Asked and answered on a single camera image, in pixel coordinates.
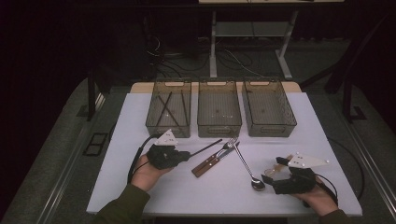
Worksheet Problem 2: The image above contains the wooden-handled clear spoon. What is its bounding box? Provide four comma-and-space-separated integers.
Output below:
263, 154, 294, 178

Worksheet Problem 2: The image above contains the bundle of floor cables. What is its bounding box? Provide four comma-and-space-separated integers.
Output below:
144, 34, 265, 79

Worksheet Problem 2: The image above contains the right hand-held gripper cable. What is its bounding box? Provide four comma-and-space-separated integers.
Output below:
303, 173, 339, 209

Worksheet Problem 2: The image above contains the smoky clear plastic bin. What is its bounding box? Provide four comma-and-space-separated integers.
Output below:
241, 77, 298, 138
197, 77, 243, 138
145, 77, 192, 139

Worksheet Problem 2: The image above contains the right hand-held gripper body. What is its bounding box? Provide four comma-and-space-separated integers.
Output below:
274, 152, 331, 196

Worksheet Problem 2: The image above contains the black metal stand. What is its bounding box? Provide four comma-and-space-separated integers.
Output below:
300, 15, 396, 124

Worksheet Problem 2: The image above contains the metal spoon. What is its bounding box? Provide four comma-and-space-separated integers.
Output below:
233, 144, 267, 191

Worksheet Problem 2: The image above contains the person's right hand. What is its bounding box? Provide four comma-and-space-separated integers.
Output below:
292, 176, 339, 217

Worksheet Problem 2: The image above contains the white metal desk frame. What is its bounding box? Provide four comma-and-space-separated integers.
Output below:
209, 10, 299, 80

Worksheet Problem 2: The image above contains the person's left hand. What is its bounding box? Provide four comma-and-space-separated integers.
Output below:
130, 154, 173, 192

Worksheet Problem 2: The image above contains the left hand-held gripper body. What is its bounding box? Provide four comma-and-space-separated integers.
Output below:
146, 129, 183, 171

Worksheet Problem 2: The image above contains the white table cover sheet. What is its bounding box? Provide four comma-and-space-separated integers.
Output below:
86, 91, 363, 217

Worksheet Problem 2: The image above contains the hand-held gripper cable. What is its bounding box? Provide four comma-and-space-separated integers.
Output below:
127, 133, 161, 185
303, 173, 339, 209

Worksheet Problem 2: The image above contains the left hand-held gripper cable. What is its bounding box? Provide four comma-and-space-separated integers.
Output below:
127, 133, 161, 185

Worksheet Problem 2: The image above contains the aluminium floor rail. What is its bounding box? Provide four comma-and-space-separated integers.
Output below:
339, 120, 396, 216
35, 92, 106, 224

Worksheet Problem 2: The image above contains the black floor cable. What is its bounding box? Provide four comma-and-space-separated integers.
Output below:
328, 136, 367, 203

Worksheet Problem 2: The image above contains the wooden-handled metal fork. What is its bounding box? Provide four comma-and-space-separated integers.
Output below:
191, 137, 239, 175

